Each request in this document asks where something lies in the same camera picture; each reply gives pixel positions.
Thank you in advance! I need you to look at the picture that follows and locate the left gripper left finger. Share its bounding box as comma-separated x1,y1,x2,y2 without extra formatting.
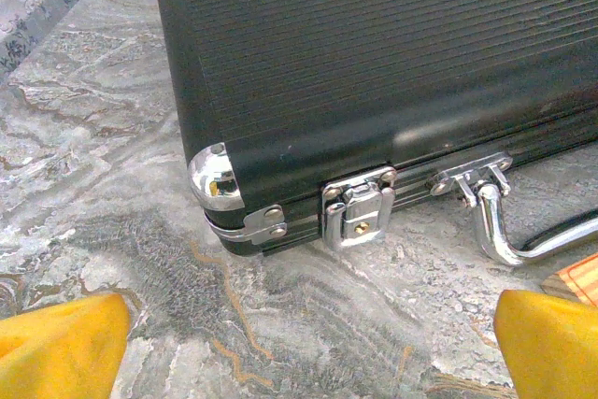
0,292,132,399

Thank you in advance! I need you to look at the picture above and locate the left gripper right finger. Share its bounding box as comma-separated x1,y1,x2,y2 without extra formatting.
493,289,598,399

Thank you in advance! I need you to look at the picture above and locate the tiger print matchbox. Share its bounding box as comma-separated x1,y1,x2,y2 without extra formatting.
540,252,598,309

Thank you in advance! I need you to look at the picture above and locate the black ribbed carrying case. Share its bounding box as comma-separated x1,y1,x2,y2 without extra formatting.
148,0,598,268

